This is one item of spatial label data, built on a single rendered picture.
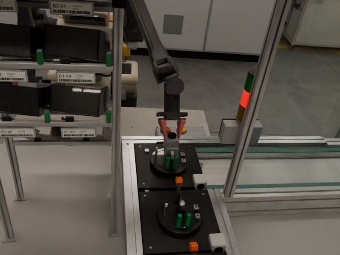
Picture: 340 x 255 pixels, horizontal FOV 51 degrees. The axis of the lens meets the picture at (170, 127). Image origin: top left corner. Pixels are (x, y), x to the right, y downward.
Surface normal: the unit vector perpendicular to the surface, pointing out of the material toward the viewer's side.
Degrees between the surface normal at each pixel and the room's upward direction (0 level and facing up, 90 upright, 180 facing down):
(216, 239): 0
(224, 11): 90
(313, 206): 90
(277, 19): 90
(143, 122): 0
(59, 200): 0
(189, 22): 90
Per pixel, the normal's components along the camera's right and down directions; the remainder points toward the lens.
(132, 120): 0.11, -0.80
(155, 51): 0.11, -0.07
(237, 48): 0.08, 0.59
